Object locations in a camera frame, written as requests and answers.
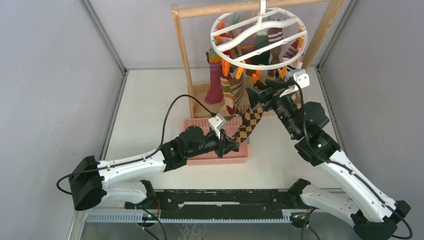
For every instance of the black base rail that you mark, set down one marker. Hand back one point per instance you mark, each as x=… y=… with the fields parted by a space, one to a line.
x=221 y=204

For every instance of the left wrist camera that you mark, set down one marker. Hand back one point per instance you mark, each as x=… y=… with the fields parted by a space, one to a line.
x=216 y=123

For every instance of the brown beige striped sock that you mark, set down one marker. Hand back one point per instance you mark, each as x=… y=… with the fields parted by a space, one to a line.
x=237 y=87

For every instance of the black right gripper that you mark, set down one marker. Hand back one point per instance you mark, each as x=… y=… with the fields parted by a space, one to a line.
x=257 y=97

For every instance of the white round clip hanger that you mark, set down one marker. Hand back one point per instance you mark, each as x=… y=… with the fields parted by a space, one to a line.
x=272 y=39

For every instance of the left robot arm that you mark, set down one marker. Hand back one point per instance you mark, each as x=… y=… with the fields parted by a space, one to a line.
x=122 y=180

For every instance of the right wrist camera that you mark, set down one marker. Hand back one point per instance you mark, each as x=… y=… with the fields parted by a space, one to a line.
x=295 y=80

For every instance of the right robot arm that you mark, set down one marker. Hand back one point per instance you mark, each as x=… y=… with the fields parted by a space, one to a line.
x=372 y=214

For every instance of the brown yellow argyle sock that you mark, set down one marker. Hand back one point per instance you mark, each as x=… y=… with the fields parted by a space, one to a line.
x=250 y=119

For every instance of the beige striped sock red heel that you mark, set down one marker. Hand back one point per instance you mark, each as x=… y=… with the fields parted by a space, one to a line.
x=228 y=109

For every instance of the wooden hanger rack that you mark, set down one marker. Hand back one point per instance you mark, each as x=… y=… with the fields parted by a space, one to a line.
x=178 y=14

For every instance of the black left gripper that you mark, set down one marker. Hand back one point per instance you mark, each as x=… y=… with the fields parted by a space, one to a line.
x=225 y=144

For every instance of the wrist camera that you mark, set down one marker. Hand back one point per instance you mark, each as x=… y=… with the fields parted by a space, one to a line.
x=216 y=123
x=295 y=80

